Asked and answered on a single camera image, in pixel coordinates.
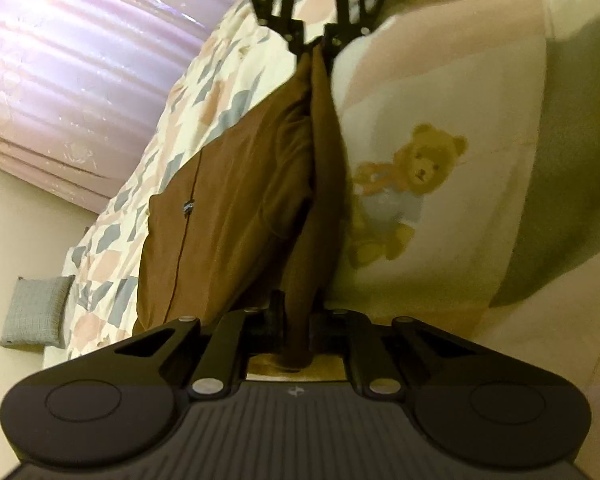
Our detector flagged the pink curtain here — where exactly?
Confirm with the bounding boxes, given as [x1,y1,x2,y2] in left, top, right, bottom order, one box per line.
[0,0,266,211]

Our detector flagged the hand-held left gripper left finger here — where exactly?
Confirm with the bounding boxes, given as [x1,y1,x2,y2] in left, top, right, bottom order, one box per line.
[70,290,286,401]

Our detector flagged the brown pants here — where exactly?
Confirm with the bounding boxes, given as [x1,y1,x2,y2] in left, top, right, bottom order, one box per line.
[132,42,353,376]

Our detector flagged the grey pillow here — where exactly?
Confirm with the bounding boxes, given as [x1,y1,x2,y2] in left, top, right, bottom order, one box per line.
[0,275,76,350]

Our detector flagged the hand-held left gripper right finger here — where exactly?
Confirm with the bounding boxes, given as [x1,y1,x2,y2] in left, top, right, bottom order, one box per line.
[310,307,546,401]

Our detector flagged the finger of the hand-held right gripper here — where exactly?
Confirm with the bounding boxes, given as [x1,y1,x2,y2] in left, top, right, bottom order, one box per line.
[240,0,311,56]
[325,0,398,53]

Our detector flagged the checkered teddy bear quilt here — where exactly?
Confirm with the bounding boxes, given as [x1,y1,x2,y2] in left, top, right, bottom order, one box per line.
[62,0,600,391]

